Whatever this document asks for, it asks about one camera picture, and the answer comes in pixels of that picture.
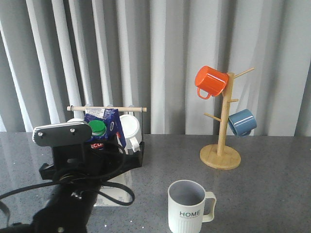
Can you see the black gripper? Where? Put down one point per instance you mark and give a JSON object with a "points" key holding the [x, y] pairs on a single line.
{"points": [[75, 160]]}

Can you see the blue white milk carton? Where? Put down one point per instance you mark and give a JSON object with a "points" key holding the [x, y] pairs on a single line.
{"points": [[111, 123]]}

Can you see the white HOME cup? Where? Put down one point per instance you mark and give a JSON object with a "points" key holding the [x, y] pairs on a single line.
{"points": [[189, 206]]}

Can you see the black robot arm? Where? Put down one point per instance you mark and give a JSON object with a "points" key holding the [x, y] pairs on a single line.
{"points": [[71, 202]]}

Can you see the white smooth mug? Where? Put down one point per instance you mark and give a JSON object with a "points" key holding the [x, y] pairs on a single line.
{"points": [[75, 120]]}

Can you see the white ribbed mug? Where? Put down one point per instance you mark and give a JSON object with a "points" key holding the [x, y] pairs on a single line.
{"points": [[131, 131]]}

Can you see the grey pleated curtain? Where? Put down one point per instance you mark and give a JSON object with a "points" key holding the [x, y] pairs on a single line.
{"points": [[58, 53]]}

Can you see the wooden mug tree stand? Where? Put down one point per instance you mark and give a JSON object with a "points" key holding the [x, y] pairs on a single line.
{"points": [[220, 156]]}

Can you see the orange mug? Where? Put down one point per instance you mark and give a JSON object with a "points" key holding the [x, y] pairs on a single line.
{"points": [[210, 82]]}

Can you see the blue mug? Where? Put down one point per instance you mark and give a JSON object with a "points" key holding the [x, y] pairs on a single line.
{"points": [[242, 123]]}

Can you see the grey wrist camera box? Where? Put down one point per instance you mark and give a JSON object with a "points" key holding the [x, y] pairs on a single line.
{"points": [[62, 134]]}

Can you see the black wire mug rack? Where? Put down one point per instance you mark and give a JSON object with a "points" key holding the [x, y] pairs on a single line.
{"points": [[135, 111]]}

